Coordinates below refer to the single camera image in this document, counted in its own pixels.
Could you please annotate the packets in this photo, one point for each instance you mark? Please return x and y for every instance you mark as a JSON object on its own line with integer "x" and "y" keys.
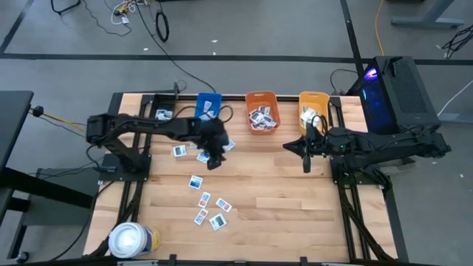
{"x": 256, "y": 118}

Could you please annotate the white blue alcohol pad packet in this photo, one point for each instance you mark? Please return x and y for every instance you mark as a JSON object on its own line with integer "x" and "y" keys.
{"x": 231, "y": 145}
{"x": 168, "y": 116}
{"x": 202, "y": 157}
{"x": 159, "y": 113}
{"x": 196, "y": 181}
{"x": 165, "y": 112}

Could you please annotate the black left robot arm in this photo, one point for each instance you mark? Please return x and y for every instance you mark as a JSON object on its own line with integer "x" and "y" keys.
{"x": 148, "y": 125}

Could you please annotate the plain white bandage wrapper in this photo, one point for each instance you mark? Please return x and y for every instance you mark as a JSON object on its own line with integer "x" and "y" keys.
{"x": 306, "y": 112}

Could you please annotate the black mesh basket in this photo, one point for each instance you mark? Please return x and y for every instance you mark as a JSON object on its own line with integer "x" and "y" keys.
{"x": 162, "y": 101}

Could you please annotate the blue plastic bin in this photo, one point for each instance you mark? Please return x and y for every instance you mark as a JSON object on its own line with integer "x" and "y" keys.
{"x": 212, "y": 97}

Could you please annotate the orange plastic bin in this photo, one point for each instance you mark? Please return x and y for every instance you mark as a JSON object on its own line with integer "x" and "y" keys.
{"x": 262, "y": 98}

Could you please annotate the black desk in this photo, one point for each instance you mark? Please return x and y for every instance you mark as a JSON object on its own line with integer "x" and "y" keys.
{"x": 15, "y": 118}

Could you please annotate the yellow plastic bin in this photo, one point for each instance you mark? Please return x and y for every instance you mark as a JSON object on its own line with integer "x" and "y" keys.
{"x": 314, "y": 97}

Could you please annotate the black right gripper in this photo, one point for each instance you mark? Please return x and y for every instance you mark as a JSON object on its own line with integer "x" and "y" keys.
{"x": 319, "y": 147}

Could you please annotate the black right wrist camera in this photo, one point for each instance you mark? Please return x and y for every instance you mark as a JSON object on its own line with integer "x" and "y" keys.
{"x": 318, "y": 133}

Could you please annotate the black floor stand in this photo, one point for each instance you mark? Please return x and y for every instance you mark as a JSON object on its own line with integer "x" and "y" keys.
{"x": 59, "y": 11}

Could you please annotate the grey desk leg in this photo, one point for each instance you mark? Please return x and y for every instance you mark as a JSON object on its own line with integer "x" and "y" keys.
{"x": 428, "y": 20}

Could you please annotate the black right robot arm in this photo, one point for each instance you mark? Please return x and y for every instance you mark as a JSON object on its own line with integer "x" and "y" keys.
{"x": 388, "y": 146}

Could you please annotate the grey desk foot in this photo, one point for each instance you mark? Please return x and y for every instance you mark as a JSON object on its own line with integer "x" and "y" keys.
{"x": 458, "y": 118}

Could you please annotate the white canister with yellow label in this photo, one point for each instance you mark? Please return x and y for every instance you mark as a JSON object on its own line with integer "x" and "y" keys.
{"x": 127, "y": 240}

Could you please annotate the black computer tower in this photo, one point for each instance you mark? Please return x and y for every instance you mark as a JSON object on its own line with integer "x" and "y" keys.
{"x": 410, "y": 88}

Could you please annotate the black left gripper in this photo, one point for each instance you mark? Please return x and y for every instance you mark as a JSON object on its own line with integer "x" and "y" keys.
{"x": 214, "y": 140}

